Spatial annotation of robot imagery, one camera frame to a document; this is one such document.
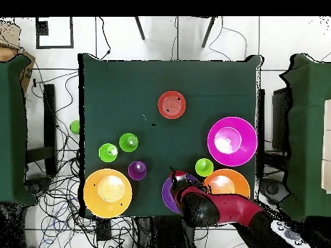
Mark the purple plastic bowl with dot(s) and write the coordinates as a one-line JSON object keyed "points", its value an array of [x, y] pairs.
{"points": [[168, 196]]}

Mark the green plastic cup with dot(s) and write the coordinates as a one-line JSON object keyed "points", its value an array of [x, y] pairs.
{"points": [[125, 144], [105, 155], [204, 167]]}

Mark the small red plastic bowl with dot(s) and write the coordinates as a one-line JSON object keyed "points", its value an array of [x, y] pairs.
{"points": [[172, 104]]}

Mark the large orange plastic bowl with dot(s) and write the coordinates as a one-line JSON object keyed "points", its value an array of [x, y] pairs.
{"points": [[108, 208], [240, 180]]}

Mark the small green plastic bowl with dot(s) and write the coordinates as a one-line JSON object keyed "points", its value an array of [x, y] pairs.
{"points": [[75, 127]]}

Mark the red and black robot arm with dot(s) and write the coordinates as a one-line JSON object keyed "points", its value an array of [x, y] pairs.
{"points": [[232, 209]]}

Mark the purple plastic cup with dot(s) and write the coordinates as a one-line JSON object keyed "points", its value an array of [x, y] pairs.
{"points": [[137, 172]]}

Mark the large pink plastic bowl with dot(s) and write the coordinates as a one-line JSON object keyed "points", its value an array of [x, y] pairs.
{"points": [[232, 157]]}

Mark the grey round stand base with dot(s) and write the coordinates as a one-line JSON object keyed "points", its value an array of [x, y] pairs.
{"points": [[271, 190]]}

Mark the black floor power box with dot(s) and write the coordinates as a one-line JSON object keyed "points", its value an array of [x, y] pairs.
{"points": [[104, 230]]}

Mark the black stand bar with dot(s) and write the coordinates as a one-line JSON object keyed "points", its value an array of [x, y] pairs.
{"points": [[50, 116], [261, 116]]}

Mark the dark green table cloth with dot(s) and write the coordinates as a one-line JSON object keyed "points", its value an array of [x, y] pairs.
{"points": [[129, 77]]}

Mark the black equipment box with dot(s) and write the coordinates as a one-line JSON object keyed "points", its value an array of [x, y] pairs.
{"points": [[280, 116]]}

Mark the green side table cloth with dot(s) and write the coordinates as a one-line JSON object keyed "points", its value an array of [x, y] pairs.
{"points": [[13, 129], [307, 129]]}

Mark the black tripod leg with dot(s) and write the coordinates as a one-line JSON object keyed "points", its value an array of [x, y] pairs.
{"points": [[209, 32], [140, 29]]}

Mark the brown cardboard box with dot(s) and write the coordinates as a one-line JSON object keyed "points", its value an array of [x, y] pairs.
{"points": [[27, 75]]}

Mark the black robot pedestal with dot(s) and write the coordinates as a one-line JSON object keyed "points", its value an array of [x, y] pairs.
{"points": [[165, 232]]}

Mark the black square floor frame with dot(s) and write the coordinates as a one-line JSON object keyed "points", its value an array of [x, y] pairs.
{"points": [[54, 47]]}

